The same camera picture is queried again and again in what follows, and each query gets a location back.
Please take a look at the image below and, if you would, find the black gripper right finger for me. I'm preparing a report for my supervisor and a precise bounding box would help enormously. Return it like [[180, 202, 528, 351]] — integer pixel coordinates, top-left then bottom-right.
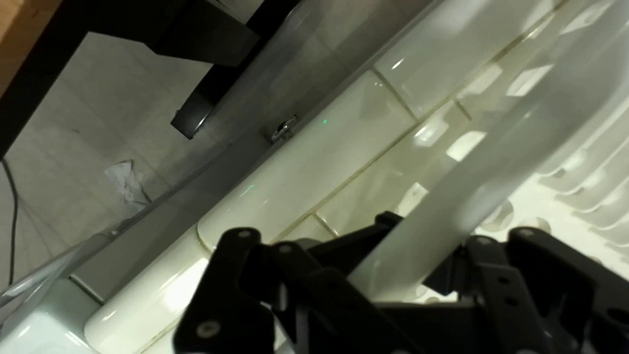
[[422, 227, 629, 354]]

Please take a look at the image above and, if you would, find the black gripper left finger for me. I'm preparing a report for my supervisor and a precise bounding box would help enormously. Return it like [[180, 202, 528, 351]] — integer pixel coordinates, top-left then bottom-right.
[[173, 211, 408, 354]]

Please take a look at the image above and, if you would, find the white plastic dish rack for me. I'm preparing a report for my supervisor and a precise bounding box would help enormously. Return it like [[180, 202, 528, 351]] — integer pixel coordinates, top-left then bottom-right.
[[346, 0, 629, 308]]

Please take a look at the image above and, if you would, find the crumpled clear plastic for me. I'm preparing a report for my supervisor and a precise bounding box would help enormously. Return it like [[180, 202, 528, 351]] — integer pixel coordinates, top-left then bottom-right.
[[102, 158, 153, 211]]

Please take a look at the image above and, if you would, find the small metal latch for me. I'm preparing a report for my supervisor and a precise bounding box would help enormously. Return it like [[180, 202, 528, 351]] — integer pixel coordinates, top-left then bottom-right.
[[265, 117, 300, 144]]

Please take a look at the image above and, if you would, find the black table leg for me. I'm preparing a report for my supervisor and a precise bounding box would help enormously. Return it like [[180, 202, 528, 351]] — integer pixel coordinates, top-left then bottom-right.
[[171, 0, 302, 143]]

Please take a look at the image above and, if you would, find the wooden table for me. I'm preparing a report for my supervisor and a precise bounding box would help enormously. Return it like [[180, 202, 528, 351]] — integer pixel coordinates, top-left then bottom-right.
[[0, 0, 64, 101]]

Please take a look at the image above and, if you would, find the thin black cable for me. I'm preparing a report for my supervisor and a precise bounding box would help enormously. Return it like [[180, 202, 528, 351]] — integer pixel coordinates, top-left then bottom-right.
[[0, 160, 21, 292]]

